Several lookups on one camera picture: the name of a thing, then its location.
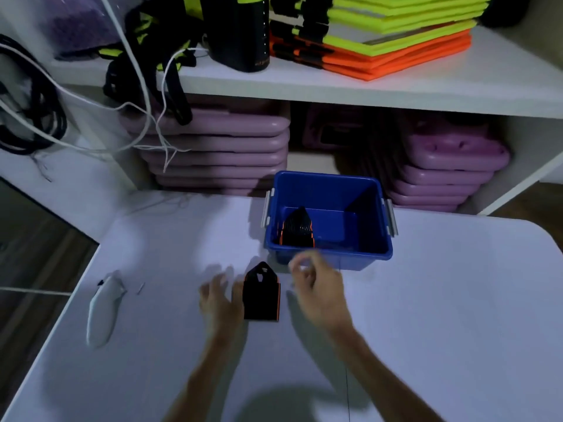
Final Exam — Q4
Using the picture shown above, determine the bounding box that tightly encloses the person's left hand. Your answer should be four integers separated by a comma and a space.
199, 266, 248, 344

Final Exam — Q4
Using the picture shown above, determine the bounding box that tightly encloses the person's right hand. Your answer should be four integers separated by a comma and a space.
288, 250, 354, 335

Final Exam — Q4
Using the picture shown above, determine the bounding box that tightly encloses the person's left forearm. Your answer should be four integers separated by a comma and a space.
164, 331, 248, 422

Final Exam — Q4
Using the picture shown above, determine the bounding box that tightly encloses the person's right forearm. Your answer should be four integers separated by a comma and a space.
328, 323, 446, 422

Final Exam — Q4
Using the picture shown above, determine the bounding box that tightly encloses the blue plastic bin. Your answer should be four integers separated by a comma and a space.
261, 171, 399, 272

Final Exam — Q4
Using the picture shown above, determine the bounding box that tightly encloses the white handheld controller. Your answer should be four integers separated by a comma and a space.
86, 270, 128, 349

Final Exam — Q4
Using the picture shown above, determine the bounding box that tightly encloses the stack of purple foam pads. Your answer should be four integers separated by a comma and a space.
303, 104, 512, 213
118, 94, 292, 197

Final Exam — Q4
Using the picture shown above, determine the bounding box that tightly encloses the white shelf unit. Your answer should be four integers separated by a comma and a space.
44, 22, 563, 217

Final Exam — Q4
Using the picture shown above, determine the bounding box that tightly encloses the black cylindrical container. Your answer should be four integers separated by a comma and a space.
202, 0, 272, 74

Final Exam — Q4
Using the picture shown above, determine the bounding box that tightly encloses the stack of yellow orange pads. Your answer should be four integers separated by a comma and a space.
268, 0, 494, 82

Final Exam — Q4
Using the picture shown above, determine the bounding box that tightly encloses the purple item in plastic bag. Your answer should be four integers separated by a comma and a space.
40, 0, 129, 61

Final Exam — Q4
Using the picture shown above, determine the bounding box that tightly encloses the black folded strap orange trim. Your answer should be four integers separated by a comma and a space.
279, 207, 316, 249
242, 261, 282, 322

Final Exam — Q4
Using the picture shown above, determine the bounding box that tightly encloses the thin white cable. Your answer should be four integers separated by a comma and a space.
131, 47, 210, 174

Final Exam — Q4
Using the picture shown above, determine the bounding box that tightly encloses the thick white cable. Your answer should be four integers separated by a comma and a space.
0, 0, 153, 155

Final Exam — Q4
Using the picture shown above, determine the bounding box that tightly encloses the black yellow strap harness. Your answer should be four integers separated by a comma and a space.
98, 0, 206, 126

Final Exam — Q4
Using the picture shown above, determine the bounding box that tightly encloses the black coiled cable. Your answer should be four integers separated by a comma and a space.
0, 34, 68, 156

